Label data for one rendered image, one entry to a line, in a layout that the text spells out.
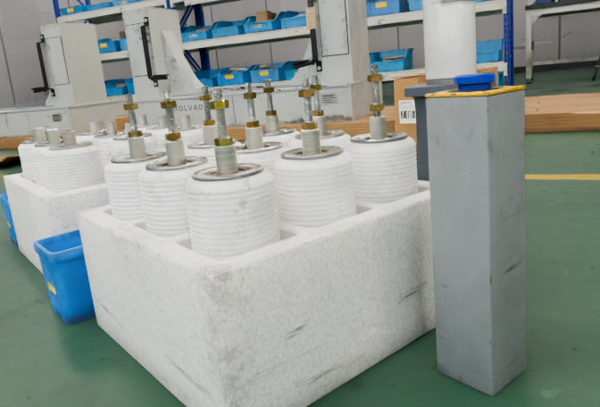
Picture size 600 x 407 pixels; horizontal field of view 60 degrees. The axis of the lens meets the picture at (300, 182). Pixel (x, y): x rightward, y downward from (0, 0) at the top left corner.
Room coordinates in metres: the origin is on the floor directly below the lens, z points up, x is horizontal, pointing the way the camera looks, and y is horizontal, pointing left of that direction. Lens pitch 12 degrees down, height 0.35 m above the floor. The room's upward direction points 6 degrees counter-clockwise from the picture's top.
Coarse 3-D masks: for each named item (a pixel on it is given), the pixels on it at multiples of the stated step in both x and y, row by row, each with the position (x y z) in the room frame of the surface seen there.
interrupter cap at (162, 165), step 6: (186, 156) 0.67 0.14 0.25; (192, 156) 0.66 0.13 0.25; (198, 156) 0.66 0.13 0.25; (156, 162) 0.65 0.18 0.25; (162, 162) 0.64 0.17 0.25; (192, 162) 0.62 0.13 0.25; (198, 162) 0.61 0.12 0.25; (204, 162) 0.62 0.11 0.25; (150, 168) 0.61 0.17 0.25; (156, 168) 0.60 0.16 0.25; (162, 168) 0.60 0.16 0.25; (168, 168) 0.60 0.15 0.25; (174, 168) 0.60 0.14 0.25; (180, 168) 0.60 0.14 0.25; (186, 168) 0.60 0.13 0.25
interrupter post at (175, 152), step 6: (168, 144) 0.62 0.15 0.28; (174, 144) 0.62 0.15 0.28; (180, 144) 0.63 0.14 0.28; (168, 150) 0.62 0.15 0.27; (174, 150) 0.62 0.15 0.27; (180, 150) 0.63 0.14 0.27; (168, 156) 0.62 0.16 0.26; (174, 156) 0.62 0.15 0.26; (180, 156) 0.62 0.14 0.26; (168, 162) 0.63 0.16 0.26; (174, 162) 0.62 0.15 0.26; (180, 162) 0.62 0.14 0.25; (186, 162) 0.63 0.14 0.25
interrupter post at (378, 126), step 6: (372, 120) 0.68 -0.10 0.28; (378, 120) 0.68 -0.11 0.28; (384, 120) 0.68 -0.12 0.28; (372, 126) 0.68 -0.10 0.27; (378, 126) 0.68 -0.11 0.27; (384, 126) 0.68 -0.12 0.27; (372, 132) 0.68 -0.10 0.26; (378, 132) 0.68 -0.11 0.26; (384, 132) 0.68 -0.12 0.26; (372, 138) 0.68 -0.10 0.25; (378, 138) 0.68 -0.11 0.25
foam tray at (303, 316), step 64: (128, 256) 0.59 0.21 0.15; (192, 256) 0.49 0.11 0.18; (256, 256) 0.47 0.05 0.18; (320, 256) 0.51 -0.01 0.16; (384, 256) 0.57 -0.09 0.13; (128, 320) 0.62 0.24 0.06; (192, 320) 0.47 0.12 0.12; (256, 320) 0.46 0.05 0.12; (320, 320) 0.51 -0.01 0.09; (384, 320) 0.57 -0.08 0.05; (192, 384) 0.49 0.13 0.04; (256, 384) 0.45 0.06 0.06; (320, 384) 0.50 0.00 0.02
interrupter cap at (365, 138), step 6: (390, 132) 0.71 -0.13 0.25; (396, 132) 0.71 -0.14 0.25; (402, 132) 0.70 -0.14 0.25; (354, 138) 0.69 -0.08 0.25; (360, 138) 0.68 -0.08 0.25; (366, 138) 0.70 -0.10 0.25; (384, 138) 0.66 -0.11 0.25; (390, 138) 0.65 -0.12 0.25; (396, 138) 0.65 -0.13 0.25; (402, 138) 0.66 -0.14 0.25
